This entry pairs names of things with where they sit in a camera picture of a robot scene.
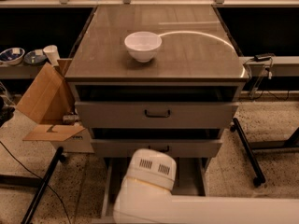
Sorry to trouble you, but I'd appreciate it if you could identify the grey drawer cabinet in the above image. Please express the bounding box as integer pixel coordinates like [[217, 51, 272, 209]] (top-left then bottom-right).
[[64, 4, 250, 170]]

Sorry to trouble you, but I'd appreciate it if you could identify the black floor cable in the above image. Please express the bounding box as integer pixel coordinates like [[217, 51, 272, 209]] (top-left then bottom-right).
[[0, 140, 73, 224]]

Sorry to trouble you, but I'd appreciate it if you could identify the grey top drawer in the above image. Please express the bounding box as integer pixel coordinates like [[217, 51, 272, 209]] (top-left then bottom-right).
[[76, 85, 238, 129]]

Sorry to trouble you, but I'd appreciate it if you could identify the black right stand leg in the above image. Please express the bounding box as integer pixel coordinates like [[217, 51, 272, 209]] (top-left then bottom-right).
[[230, 118, 265, 187]]

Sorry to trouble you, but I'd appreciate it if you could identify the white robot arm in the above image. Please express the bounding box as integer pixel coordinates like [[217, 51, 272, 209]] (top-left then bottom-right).
[[113, 149, 299, 224]]

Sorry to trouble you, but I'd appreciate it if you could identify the black left stand leg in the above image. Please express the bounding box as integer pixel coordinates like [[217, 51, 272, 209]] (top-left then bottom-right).
[[21, 147, 64, 224]]

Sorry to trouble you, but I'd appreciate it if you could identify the brown cardboard box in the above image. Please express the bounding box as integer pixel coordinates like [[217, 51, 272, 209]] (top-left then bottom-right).
[[16, 63, 93, 153]]

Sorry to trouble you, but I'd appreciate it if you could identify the black power adapter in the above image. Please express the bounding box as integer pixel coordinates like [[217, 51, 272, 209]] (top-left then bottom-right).
[[253, 53, 275, 62]]

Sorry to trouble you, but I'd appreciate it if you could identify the grey open bottom drawer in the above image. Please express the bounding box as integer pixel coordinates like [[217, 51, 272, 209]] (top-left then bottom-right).
[[92, 158, 207, 224]]

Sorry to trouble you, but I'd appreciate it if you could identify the blue patterned bowl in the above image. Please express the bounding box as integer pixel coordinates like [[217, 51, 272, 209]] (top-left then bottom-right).
[[0, 48, 25, 65]]

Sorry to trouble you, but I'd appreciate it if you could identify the white paper cup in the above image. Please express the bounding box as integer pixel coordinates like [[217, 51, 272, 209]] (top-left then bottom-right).
[[43, 45, 60, 65]]

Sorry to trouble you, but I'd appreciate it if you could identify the white ceramic bowl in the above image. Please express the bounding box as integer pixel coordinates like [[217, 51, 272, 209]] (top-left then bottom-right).
[[124, 32, 162, 63]]

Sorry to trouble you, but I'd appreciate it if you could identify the black stand leg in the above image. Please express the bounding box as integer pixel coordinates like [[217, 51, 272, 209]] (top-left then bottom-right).
[[21, 147, 64, 224], [230, 118, 265, 187]]

